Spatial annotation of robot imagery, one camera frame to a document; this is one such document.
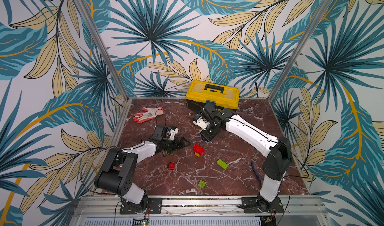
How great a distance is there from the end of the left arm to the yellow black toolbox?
1.05 ft

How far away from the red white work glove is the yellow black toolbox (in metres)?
0.24

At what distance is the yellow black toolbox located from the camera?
0.99 m

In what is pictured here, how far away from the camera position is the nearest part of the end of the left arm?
737 mm

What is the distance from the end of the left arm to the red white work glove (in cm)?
33

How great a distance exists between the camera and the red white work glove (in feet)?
3.48
